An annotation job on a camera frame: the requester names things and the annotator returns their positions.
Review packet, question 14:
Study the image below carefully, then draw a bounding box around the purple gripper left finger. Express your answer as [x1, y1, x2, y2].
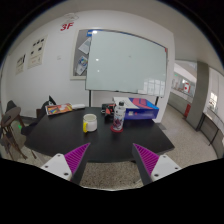
[41, 143, 90, 185]

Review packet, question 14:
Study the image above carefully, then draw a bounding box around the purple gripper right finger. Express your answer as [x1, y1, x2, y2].
[132, 143, 181, 185]

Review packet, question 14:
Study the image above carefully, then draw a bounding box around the clear plastic water bottle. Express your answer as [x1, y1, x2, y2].
[113, 105, 126, 130]

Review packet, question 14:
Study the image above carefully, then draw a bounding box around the black table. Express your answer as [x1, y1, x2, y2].
[25, 107, 174, 163]

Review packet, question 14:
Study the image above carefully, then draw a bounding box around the red round coaster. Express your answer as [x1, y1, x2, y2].
[110, 125, 123, 133]

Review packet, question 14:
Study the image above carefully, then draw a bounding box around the blue cardboard box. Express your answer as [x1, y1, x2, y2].
[125, 97, 159, 120]

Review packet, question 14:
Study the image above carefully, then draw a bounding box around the white small box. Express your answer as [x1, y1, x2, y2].
[72, 104, 85, 110]

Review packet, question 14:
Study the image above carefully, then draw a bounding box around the colourful orange book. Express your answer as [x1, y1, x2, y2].
[45, 103, 72, 116]

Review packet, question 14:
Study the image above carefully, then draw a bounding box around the black tape dispenser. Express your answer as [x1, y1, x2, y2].
[101, 103, 115, 117]

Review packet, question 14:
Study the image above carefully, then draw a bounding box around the white paper sheet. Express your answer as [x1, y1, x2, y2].
[113, 97, 137, 109]

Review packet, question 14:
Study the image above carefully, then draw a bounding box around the wooden round stool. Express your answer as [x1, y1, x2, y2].
[0, 107, 26, 159]

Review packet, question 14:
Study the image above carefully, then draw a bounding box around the black side bench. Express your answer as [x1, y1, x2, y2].
[198, 114, 219, 145]

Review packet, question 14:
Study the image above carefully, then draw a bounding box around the red fire extinguisher box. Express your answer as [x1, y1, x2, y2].
[184, 104, 191, 118]

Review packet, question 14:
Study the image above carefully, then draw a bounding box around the grey concrete pillar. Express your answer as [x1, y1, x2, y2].
[186, 61, 209, 130]

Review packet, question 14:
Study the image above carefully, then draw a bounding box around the whiteboard on stand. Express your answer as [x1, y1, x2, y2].
[86, 30, 167, 97]

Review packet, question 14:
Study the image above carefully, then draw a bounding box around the red 3F sign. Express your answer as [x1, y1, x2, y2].
[60, 22, 74, 32]

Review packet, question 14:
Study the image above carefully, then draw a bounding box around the white mug yellow handle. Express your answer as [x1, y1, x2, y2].
[83, 114, 97, 133]

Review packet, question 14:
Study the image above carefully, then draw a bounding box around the white wall poster small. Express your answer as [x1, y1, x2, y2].
[16, 54, 26, 74]

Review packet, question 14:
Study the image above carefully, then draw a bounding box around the white wall poster large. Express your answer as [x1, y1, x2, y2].
[28, 35, 47, 68]

